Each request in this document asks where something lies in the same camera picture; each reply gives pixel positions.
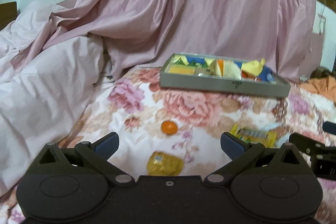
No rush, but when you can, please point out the grey snack tray box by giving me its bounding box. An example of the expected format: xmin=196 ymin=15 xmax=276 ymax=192
xmin=159 ymin=53 xmax=290 ymax=98

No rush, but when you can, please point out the orange cloth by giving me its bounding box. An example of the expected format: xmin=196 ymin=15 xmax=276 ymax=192
xmin=299 ymin=76 xmax=336 ymax=102

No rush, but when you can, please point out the yellow snack packet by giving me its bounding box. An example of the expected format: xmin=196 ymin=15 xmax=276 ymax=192
xmin=146 ymin=151 xmax=184 ymax=176

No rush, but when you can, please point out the yellow crumpled wrapper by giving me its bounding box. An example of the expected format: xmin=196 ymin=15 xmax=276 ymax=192
xmin=241 ymin=58 xmax=266 ymax=77

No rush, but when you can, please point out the yellow green snack bar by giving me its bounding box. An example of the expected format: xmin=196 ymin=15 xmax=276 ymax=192
xmin=230 ymin=124 xmax=277 ymax=148

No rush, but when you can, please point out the floral bed sheet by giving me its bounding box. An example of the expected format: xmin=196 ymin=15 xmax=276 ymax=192
xmin=0 ymin=66 xmax=336 ymax=224

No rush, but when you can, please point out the pink satin curtain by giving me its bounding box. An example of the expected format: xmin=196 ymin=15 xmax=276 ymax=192
xmin=11 ymin=0 xmax=316 ymax=79

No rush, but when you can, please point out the small orange mandarin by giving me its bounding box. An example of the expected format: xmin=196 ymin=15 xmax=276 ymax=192
xmin=161 ymin=121 xmax=178 ymax=135

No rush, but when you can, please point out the dark wooden headboard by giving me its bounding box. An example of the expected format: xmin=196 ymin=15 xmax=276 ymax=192
xmin=0 ymin=2 xmax=18 ymax=30

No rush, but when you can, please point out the light pink duvet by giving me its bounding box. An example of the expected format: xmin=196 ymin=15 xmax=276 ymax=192
xmin=1 ymin=0 xmax=103 ymax=194

